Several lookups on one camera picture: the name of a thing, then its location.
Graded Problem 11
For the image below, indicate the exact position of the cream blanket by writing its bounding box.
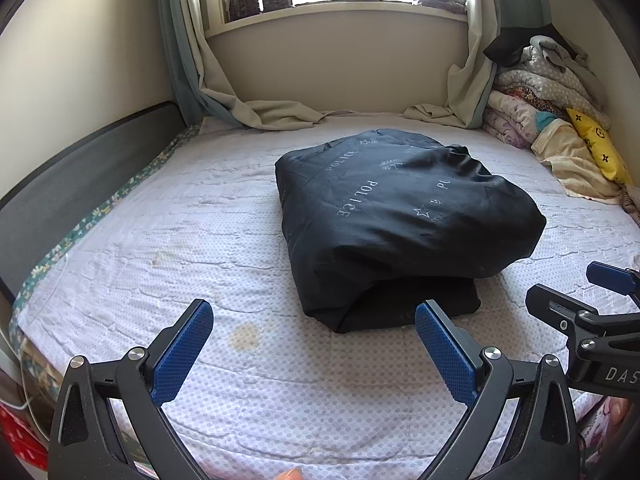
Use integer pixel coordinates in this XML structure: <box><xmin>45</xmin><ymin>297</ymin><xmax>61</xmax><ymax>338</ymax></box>
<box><xmin>530</xmin><ymin>110</ymin><xmax>626</xmax><ymax>206</ymax></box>

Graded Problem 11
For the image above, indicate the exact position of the pink floral quilt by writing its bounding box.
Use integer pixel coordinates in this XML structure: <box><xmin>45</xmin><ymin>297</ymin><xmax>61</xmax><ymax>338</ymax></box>
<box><xmin>481</xmin><ymin>87</ymin><xmax>551</xmax><ymax>151</ymax></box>

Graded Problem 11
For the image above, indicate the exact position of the dark grey headboard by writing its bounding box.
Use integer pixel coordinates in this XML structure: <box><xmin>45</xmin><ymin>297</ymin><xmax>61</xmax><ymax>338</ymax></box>
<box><xmin>0</xmin><ymin>101</ymin><xmax>188</xmax><ymax>306</ymax></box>

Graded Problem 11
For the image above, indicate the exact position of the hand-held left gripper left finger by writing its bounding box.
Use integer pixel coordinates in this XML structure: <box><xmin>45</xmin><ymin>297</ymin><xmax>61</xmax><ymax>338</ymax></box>
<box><xmin>46</xmin><ymin>298</ymin><xmax>215</xmax><ymax>480</ymax></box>

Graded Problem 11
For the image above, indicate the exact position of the white quilted bed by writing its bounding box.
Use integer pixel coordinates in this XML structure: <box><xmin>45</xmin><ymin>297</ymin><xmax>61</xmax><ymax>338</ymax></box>
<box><xmin>7</xmin><ymin>110</ymin><xmax>640</xmax><ymax>480</ymax></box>

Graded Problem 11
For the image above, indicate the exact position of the grey knitted cloth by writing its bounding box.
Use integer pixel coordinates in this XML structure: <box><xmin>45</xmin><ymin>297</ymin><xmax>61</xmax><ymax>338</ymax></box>
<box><xmin>412</xmin><ymin>0</ymin><xmax>469</xmax><ymax>15</ymax></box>

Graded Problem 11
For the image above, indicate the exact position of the red white-printed cloth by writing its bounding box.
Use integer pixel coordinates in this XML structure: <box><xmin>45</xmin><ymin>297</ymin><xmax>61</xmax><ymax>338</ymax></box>
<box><xmin>0</xmin><ymin>400</ymin><xmax>53</xmax><ymax>466</ymax></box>

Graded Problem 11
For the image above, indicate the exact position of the dark navy printed coat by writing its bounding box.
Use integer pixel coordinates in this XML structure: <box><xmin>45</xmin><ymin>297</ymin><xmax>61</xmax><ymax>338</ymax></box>
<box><xmin>275</xmin><ymin>129</ymin><xmax>547</xmax><ymax>335</ymax></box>

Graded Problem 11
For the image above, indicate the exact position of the beige and teal curtain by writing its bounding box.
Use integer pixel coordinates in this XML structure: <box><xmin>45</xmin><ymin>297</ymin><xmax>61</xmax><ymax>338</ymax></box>
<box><xmin>155</xmin><ymin>0</ymin><xmax>331</xmax><ymax>132</ymax></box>
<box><xmin>402</xmin><ymin>0</ymin><xmax>553</xmax><ymax>131</ymax></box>

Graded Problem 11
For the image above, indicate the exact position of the yellow patterned pillow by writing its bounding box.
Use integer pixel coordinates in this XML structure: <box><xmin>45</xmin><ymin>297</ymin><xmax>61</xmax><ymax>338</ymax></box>
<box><xmin>565</xmin><ymin>107</ymin><xmax>635</xmax><ymax>186</ymax></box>

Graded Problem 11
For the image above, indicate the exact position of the black cloth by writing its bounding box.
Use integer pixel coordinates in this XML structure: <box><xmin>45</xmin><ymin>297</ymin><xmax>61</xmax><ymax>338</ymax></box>
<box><xmin>482</xmin><ymin>22</ymin><xmax>576</xmax><ymax>67</ymax></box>

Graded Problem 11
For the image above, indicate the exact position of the green floral bed sheet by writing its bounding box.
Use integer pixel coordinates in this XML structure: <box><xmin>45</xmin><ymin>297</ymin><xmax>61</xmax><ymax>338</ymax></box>
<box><xmin>10</xmin><ymin>117</ymin><xmax>206</xmax><ymax>411</ymax></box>

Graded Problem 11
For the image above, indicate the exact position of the person's pink floral clothing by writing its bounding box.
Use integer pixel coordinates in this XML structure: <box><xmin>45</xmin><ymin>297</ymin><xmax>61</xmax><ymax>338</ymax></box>
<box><xmin>577</xmin><ymin>395</ymin><xmax>636</xmax><ymax>480</ymax></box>

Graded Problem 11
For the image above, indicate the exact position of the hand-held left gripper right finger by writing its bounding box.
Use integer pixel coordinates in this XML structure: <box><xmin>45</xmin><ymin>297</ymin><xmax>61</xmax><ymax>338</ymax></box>
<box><xmin>415</xmin><ymin>299</ymin><xmax>580</xmax><ymax>480</ymax></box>

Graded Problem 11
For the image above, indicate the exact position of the brown striped cloth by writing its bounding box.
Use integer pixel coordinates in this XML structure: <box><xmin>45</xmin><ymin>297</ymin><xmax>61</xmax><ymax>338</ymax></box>
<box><xmin>619</xmin><ymin>182</ymin><xmax>640</xmax><ymax>226</ymax></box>

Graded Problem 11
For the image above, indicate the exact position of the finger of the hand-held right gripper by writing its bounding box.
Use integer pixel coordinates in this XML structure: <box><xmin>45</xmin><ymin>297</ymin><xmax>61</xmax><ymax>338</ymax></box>
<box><xmin>525</xmin><ymin>283</ymin><xmax>640</xmax><ymax>387</ymax></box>
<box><xmin>586</xmin><ymin>260</ymin><xmax>640</xmax><ymax>307</ymax></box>

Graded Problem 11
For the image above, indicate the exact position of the pile of folded blankets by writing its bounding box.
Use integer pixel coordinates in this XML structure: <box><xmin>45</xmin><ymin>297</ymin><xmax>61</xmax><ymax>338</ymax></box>
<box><xmin>495</xmin><ymin>35</ymin><xmax>613</xmax><ymax>131</ymax></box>

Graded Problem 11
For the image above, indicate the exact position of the white cable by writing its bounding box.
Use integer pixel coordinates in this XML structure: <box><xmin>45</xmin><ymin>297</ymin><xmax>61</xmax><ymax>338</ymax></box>
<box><xmin>0</xmin><ymin>310</ymin><xmax>41</xmax><ymax>413</ymax></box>

